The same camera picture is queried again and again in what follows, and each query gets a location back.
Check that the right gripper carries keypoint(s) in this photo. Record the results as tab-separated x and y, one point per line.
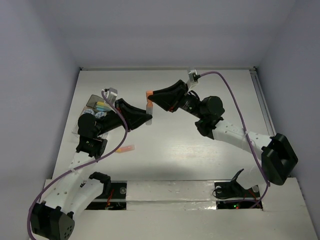
169	97

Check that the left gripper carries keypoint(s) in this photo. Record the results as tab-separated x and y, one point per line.
133	116

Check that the grey-orange pencil-shaped highlighter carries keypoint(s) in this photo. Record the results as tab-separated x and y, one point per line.
149	105

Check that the orange cap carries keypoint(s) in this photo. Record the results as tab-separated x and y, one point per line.
148	94

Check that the orange pencil-shaped highlighter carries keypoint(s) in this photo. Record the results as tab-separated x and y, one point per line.
125	149

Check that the blue pencil-shaped highlighter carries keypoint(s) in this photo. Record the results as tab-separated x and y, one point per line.
102	109

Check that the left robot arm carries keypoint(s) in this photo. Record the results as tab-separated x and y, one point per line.
55	216

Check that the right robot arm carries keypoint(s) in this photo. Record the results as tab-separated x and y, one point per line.
275	156

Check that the grey smoked plastic bin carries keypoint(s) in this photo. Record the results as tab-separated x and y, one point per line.
92	102

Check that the clear plastic bin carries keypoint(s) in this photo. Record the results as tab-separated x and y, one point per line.
75	129

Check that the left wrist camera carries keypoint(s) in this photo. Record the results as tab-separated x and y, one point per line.
110	95

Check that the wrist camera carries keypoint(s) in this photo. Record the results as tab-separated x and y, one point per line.
193	78
110	95

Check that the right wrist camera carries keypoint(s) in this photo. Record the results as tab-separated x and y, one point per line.
193	78

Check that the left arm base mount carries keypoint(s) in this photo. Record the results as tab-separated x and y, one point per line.
116	199

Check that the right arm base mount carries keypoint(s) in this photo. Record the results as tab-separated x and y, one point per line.
230	195

